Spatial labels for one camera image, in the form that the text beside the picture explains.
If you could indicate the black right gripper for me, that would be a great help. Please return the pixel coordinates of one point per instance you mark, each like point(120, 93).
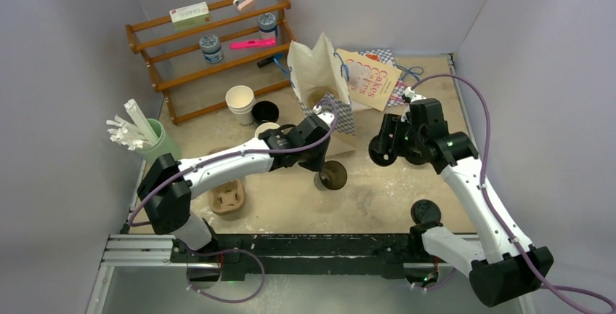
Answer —
point(393, 126)

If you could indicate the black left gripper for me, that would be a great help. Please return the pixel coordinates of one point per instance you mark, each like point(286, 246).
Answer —
point(317, 164)

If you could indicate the single brown pulp carrier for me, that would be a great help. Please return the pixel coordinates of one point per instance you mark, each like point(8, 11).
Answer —
point(316, 94)

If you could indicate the black paper cup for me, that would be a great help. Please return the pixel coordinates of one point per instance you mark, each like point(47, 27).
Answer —
point(265, 111)
point(333, 176)

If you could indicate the blue checkered paper bag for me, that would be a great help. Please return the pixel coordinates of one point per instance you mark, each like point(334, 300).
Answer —
point(321, 66)

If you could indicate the brown pulp cup carrier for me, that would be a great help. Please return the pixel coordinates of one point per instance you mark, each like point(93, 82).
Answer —
point(227, 198)

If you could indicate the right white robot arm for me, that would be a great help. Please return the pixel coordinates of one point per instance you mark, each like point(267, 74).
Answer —
point(505, 264)

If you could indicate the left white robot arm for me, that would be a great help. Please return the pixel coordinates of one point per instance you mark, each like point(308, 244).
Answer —
point(170, 184)

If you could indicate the green paper coffee cup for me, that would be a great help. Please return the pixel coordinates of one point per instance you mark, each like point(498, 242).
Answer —
point(264, 127)

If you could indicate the beige cakes paper bag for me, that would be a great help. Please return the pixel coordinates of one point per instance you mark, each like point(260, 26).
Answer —
point(371, 82)

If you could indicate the white paper cup stack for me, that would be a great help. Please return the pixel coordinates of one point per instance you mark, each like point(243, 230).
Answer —
point(240, 101)

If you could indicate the black blue marker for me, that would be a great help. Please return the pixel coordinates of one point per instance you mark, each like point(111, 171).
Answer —
point(266, 61)

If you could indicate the pink marker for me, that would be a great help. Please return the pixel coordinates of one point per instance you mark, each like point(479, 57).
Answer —
point(252, 44)

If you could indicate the blue patterned jar right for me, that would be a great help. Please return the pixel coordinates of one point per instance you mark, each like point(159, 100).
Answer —
point(267, 25)

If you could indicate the blue patterned jar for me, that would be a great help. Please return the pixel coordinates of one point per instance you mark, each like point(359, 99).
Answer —
point(267, 25)
point(211, 48)

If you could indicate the wooden three-tier shelf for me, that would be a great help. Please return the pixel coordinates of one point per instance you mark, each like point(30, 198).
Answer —
point(230, 34)

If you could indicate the blue patterned jar left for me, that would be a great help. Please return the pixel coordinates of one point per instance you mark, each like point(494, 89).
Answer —
point(211, 48)

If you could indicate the pink white small tool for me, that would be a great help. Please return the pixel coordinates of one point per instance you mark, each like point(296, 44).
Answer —
point(243, 5)

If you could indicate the green straw holder cup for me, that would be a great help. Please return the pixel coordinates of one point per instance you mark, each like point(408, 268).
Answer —
point(165, 144)

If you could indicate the white green box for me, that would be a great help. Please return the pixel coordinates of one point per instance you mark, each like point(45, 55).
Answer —
point(192, 16)

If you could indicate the white wrapped straws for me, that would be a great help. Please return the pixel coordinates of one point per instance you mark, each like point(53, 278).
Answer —
point(136, 134)

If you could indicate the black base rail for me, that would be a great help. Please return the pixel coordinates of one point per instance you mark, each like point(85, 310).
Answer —
point(387, 255)

